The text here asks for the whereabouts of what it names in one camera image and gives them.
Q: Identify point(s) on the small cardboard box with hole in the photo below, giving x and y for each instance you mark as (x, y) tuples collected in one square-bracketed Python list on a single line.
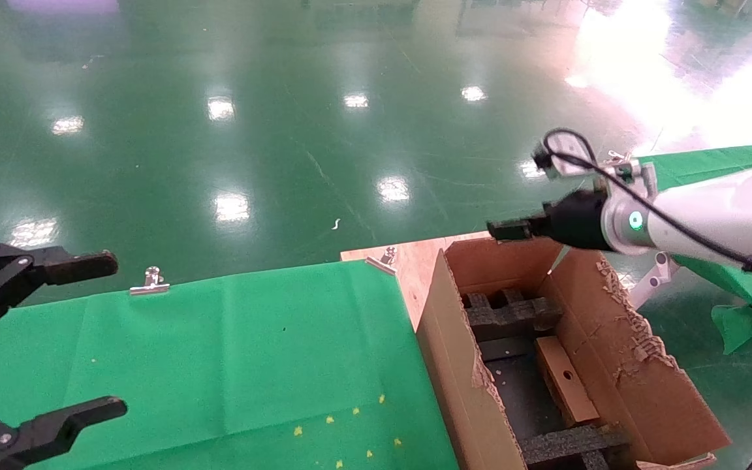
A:
[(575, 399)]

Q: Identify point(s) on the silver binder clip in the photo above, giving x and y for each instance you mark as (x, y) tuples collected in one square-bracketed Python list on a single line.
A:
[(382, 259), (617, 157), (149, 281)]

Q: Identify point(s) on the dark grey foam insert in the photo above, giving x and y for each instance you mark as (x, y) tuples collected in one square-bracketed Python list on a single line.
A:
[(513, 316), (559, 447)]

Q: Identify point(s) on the wide green tablecloth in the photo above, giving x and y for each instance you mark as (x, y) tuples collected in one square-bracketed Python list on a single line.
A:
[(219, 365)]

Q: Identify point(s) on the white metal table frame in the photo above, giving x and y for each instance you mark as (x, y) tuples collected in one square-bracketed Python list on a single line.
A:
[(657, 277)]

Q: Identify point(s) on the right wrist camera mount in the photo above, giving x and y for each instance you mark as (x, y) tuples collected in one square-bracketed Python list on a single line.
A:
[(568, 166)]

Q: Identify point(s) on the large open cardboard carton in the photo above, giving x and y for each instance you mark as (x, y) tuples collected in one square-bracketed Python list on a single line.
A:
[(454, 378)]

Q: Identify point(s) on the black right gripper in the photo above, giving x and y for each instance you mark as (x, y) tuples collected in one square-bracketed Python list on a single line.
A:
[(575, 219)]

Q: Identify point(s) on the narrow green tablecloth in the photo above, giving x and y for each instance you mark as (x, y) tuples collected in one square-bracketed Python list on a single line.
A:
[(709, 163)]

